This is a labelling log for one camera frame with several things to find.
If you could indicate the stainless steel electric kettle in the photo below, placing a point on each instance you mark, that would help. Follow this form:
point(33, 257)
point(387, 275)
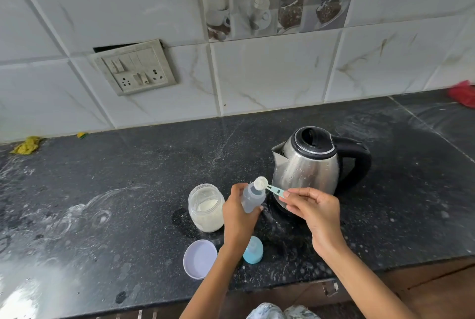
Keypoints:
point(311, 166)

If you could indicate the person's right thumb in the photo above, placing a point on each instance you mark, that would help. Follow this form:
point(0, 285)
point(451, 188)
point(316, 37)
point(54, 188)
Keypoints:
point(288, 203)

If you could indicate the person's left thumb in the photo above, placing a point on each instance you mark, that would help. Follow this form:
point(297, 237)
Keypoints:
point(255, 213)

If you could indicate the blue bottle cap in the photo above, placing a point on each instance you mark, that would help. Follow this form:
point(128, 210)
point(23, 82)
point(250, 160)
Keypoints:
point(253, 252)

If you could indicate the person's left forearm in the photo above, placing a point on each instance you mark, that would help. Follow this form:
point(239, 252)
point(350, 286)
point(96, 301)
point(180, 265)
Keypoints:
point(213, 281)

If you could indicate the red cloth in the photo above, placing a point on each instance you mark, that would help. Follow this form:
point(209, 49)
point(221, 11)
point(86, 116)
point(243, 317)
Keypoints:
point(464, 94)

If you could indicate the person's right forearm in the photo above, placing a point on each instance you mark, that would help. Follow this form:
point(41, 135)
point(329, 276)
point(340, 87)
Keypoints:
point(360, 281)

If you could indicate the grey wall switch socket panel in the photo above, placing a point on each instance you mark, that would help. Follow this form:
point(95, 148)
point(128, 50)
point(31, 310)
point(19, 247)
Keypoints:
point(135, 68)

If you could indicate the person's left hand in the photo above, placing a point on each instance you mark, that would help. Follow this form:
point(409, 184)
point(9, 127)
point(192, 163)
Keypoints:
point(234, 218)

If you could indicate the white jar lid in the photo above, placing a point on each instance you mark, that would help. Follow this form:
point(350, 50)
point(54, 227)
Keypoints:
point(199, 259)

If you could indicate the teal measuring scoop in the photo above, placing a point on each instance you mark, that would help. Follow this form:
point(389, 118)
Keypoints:
point(274, 190)

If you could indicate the small yellow green scrap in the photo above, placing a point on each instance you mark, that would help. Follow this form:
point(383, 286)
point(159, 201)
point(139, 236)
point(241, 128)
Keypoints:
point(81, 135)

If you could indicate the person's right hand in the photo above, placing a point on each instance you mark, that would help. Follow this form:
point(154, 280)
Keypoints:
point(319, 214)

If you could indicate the wooden cabinet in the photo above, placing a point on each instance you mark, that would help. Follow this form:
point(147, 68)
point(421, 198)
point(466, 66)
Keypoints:
point(438, 289)

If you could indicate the glass jar of white powder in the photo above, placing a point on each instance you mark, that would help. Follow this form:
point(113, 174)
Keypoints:
point(206, 211)

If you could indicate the yellow cloth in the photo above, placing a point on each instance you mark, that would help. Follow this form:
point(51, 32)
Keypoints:
point(26, 146)

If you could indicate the clear baby bottle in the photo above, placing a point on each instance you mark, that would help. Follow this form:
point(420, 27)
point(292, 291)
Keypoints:
point(253, 196)

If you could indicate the person's patterned trousers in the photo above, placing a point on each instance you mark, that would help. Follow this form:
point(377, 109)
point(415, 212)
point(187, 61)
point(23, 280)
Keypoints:
point(282, 311)

